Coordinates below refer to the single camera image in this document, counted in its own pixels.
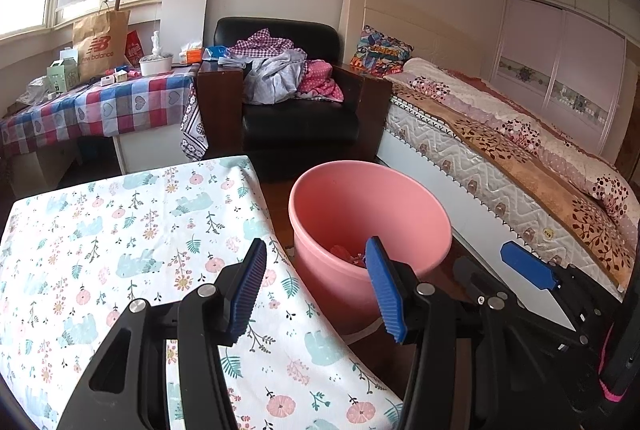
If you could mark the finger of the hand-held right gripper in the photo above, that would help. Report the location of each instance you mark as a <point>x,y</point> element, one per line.
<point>470,277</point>
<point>530,267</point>

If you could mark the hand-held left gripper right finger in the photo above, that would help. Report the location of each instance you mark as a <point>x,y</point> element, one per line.
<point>385,290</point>

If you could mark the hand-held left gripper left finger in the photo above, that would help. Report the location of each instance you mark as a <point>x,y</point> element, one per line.
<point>247,290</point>

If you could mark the red plastic packet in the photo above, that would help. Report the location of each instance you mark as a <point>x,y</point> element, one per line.
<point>342,252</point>

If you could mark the pink plastic bucket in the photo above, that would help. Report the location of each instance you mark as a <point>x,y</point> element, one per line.
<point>350,205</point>

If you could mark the dark cloth with pink trim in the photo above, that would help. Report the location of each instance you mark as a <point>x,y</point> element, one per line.
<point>622,360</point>

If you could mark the beige wooden bed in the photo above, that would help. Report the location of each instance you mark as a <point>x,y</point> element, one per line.
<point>475,167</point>

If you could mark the floral bear print tablecloth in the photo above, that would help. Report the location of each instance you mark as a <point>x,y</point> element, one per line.
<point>125,235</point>

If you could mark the floral bedspread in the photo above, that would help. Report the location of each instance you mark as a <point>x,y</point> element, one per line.
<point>500,124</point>

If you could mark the purple patterned cloth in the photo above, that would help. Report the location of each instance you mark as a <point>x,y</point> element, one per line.
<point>192,129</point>

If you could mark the white desk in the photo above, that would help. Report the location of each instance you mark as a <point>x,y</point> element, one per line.
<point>145,152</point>

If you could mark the black leather armchair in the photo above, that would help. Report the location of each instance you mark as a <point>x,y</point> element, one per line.
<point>300,124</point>

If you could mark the grey garment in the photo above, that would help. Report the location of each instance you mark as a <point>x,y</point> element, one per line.
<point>272,79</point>

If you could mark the white pink wardrobe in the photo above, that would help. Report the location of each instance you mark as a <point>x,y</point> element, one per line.
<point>550,49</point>

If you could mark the pink dotted garment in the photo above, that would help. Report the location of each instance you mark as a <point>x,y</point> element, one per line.
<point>320,77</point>

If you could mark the checked tablecloth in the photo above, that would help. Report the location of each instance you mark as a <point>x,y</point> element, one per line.
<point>100,109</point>

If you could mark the colourful printed pillow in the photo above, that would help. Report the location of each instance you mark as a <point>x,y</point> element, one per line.
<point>380,52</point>

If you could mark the blue plastic packet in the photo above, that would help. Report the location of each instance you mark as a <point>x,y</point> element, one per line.
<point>215,53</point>

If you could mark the orange tissue box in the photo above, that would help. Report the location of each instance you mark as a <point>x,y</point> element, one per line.
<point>192,56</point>

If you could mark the white bowl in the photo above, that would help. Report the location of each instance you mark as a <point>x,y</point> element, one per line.
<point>156,65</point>

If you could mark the purple checked shirt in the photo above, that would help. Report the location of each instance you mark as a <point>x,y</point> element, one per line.
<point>260,42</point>

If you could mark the small white box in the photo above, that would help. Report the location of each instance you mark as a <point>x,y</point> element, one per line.
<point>121,75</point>

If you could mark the clear bag in bowl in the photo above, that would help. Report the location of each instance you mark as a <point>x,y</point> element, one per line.
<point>157,43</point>

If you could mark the red paper packet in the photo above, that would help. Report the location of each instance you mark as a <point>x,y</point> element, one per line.
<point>132,49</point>

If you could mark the green cardboard box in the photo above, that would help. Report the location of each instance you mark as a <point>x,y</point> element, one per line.
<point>62,77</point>

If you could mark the brown paper bag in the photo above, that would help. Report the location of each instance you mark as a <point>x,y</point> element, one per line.
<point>100,44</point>

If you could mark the crumpled clear plastic bag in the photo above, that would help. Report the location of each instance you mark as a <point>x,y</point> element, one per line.
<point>35,89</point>

